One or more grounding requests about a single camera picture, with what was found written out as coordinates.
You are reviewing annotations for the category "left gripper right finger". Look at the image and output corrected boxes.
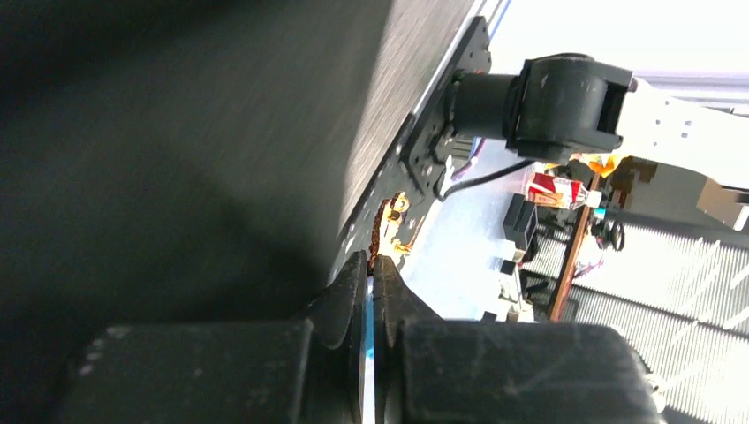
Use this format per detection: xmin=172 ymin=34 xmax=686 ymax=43
xmin=373 ymin=256 xmax=662 ymax=423

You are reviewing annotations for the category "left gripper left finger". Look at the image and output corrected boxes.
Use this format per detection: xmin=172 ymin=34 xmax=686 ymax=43
xmin=55 ymin=251 xmax=367 ymax=423

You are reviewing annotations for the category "orange maple leaf brooch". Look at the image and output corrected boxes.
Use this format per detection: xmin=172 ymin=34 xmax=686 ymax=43
xmin=367 ymin=192 xmax=413 ymax=276

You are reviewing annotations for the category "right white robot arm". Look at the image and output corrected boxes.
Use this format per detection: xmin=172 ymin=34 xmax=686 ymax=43
xmin=449 ymin=54 xmax=748 ymax=193

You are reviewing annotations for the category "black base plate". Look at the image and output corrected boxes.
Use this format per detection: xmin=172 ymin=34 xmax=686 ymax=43
xmin=329 ymin=16 xmax=491 ymax=280

